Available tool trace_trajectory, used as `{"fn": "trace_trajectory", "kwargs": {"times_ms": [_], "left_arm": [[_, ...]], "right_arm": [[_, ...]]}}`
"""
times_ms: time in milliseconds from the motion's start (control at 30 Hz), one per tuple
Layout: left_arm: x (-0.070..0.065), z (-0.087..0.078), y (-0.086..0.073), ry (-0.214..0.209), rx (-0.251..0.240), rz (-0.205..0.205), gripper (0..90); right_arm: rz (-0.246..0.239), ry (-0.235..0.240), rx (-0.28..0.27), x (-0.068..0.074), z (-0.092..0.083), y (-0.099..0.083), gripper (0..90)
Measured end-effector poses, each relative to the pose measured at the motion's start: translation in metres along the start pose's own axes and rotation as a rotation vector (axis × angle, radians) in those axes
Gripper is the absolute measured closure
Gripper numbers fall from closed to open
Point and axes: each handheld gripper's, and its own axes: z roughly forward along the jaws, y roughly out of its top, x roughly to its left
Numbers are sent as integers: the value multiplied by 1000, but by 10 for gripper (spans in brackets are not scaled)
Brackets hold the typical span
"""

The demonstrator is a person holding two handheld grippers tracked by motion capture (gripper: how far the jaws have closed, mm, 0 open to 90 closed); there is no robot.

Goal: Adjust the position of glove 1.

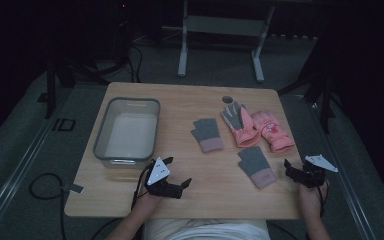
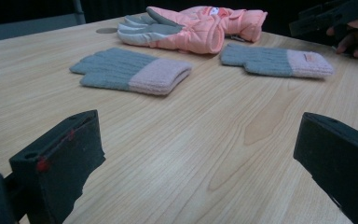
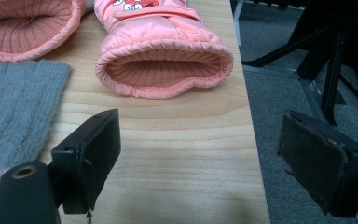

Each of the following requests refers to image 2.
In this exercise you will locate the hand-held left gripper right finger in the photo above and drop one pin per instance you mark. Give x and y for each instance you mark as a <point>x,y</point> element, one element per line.
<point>338,158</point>

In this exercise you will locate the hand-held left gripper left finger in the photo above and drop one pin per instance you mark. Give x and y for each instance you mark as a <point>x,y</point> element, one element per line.
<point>59,161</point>

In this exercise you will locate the gray knit glove with label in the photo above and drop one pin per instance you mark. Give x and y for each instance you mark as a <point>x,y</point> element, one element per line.
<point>261,60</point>

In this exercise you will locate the pink padded glove with print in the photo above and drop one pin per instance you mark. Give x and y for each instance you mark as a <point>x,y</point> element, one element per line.
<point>245,23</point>

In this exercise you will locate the gray knit glove pink cuff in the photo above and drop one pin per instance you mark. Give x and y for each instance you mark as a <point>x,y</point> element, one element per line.
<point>121,70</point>

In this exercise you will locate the pink padded glove gray palm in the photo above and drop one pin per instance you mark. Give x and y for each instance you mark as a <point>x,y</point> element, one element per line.
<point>192,34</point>

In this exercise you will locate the gray round table grommet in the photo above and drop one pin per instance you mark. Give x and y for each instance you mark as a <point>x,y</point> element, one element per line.
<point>106,30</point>

